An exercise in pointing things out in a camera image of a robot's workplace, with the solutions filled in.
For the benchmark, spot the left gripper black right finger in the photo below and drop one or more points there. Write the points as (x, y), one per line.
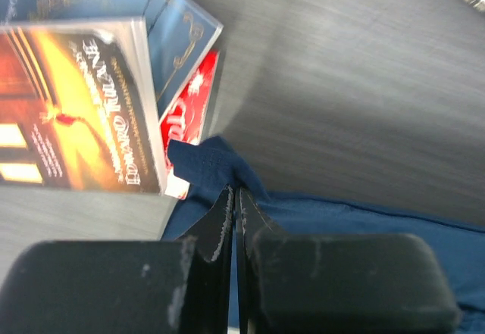
(251, 223)

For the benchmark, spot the dark blue t shirt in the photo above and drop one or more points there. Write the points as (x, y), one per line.
(213, 164)

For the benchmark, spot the red paperback book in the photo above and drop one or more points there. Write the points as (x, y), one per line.
(190, 114)

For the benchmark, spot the dark orange cover book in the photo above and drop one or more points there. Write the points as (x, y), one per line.
(78, 108)

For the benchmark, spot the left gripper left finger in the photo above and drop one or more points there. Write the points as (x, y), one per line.
(206, 302)

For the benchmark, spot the blue nineteen eighty-four book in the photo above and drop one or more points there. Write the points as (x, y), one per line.
(180, 32)

